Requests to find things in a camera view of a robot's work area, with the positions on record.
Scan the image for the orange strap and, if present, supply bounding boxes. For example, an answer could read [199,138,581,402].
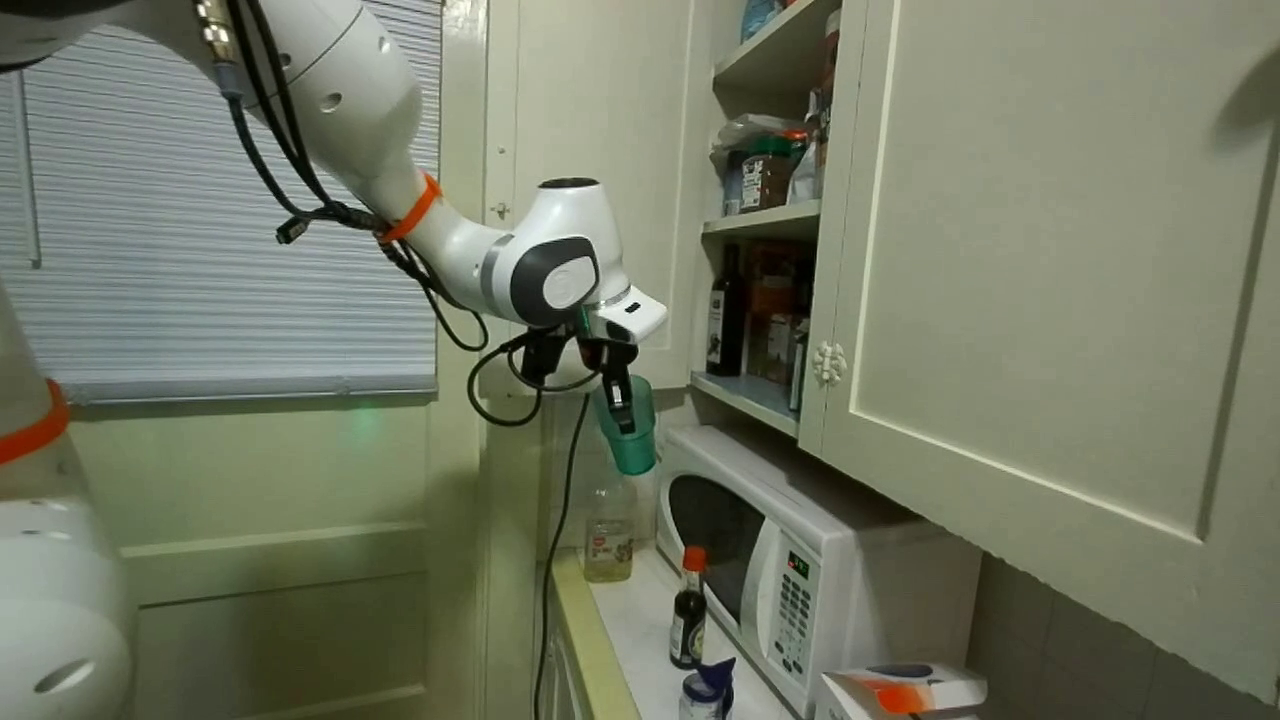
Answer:
[381,168,449,250]
[0,378,74,470]

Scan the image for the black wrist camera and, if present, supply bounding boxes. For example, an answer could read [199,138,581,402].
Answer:
[515,325,569,393]

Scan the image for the teal plastic cup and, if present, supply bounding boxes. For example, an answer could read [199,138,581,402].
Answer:
[588,372,665,479]

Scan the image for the jar with white label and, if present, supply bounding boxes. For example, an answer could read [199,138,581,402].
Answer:
[735,154,796,215]

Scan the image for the small blue-lidded can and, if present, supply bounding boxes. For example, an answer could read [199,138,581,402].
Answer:
[677,654,740,720]

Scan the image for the blue food box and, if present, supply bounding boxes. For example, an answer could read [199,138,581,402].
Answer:
[735,0,790,50]

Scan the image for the closed white cabinet door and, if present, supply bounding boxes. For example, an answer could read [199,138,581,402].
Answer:
[790,0,1280,703]

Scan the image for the dark glass bottle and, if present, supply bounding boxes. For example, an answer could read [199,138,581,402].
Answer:
[702,244,751,382]

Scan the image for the white microwave oven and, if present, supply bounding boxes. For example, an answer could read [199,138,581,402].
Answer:
[647,419,987,720]

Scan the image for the white carton with orange-blue lid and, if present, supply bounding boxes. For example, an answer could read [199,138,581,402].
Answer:
[811,660,992,720]

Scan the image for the large white window blind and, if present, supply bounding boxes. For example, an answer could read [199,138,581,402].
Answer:
[0,0,449,413]

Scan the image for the dark red-capped sauce bottle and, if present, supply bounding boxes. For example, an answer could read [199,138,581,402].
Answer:
[665,539,713,672]

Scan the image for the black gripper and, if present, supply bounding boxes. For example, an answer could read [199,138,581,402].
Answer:
[570,316,647,437]

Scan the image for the black power cord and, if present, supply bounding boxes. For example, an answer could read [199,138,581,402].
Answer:
[528,390,597,720]

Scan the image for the open white wall cabinet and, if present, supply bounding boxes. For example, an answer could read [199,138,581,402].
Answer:
[687,0,848,448]

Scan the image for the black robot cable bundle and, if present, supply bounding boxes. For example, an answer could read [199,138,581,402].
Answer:
[215,0,607,432]

